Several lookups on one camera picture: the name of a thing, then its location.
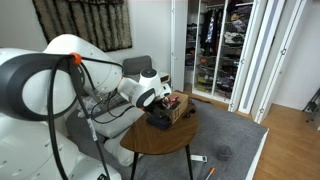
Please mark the white folding closet door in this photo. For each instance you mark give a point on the white folding closet door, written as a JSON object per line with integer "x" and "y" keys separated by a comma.
{"x": 266, "y": 56}

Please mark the black tripod stand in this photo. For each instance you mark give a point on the black tripod stand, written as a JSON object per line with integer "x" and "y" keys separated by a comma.
{"x": 313, "y": 106}

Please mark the grey upholstered headboard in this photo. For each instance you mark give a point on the grey upholstered headboard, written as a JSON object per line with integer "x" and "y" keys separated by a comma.
{"x": 136, "y": 65}

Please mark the wooden side table black legs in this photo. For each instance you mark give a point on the wooden side table black legs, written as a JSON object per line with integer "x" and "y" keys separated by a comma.
{"x": 160, "y": 133}

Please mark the orange-tipped white pen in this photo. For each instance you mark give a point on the orange-tipped white pen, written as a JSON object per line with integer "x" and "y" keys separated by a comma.
{"x": 210, "y": 174}

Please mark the dark blue bowl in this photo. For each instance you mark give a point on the dark blue bowl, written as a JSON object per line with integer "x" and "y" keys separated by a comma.
{"x": 160, "y": 120}

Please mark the light grey cushion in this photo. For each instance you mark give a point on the light grey cushion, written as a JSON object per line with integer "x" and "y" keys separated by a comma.
{"x": 118, "y": 150}
{"x": 116, "y": 121}

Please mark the small dark grey box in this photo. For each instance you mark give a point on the small dark grey box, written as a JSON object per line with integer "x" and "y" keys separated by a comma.
{"x": 225, "y": 153}

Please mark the hanging dark clothes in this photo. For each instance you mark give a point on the hanging dark clothes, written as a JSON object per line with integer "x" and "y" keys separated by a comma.
{"x": 210, "y": 30}

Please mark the grey rug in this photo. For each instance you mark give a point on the grey rug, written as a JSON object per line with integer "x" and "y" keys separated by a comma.
{"x": 223, "y": 133}

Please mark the white nightstand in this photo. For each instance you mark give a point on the white nightstand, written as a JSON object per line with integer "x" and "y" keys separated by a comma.
{"x": 164, "y": 77}

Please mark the shaggy wall hanging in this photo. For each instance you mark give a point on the shaggy wall hanging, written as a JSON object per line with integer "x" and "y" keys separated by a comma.
{"x": 83, "y": 23}

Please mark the open cardboard box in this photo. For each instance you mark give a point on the open cardboard box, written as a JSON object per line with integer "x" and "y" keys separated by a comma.
{"x": 176, "y": 108}

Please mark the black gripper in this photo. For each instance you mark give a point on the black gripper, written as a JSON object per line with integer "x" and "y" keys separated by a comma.
{"x": 156, "y": 107}

